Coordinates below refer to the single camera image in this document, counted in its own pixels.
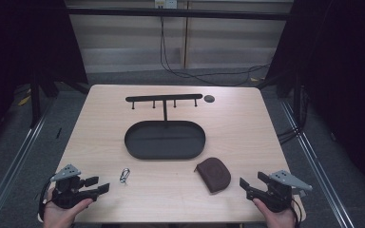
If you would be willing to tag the black horizontal bar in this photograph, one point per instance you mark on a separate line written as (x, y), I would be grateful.
(177, 14)

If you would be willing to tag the brown leather pouch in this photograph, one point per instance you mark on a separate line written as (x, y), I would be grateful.
(214, 175)

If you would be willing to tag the white wall outlet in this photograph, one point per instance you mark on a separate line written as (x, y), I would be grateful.
(166, 3)

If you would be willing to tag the silver keys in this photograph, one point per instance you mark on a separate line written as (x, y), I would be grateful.
(122, 179)

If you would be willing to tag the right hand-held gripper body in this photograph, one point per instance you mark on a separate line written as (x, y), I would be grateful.
(278, 194)

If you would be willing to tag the metal floor rail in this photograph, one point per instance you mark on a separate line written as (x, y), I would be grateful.
(316, 167)
(15, 164)

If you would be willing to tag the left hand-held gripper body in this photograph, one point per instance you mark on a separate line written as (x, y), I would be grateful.
(68, 193)

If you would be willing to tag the dark round disc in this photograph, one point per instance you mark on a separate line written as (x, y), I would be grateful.
(209, 98)

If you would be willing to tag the yellow tape piece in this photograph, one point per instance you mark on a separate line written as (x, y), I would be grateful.
(23, 100)

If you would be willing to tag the person's right hand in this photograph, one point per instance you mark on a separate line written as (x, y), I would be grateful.
(280, 220)

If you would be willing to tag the person's left hand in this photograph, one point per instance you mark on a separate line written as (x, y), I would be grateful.
(58, 217)

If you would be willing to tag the black metal stand leg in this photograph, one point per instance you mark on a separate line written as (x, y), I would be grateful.
(35, 104)

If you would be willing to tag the black curtain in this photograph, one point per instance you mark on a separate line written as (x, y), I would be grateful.
(342, 79)
(25, 41)

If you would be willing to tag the black hook rack with tray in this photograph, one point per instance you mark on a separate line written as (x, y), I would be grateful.
(164, 141)

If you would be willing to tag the grey tape piece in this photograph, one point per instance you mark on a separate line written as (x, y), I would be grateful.
(301, 193)

